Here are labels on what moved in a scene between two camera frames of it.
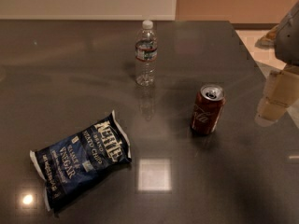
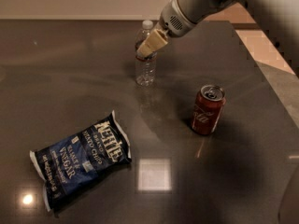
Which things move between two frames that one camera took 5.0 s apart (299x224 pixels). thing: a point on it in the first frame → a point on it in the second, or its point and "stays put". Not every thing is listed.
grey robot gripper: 288,39 → 173,20
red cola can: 207,109 stays put
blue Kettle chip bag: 72,163 stays put
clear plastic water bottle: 146,49 stays put
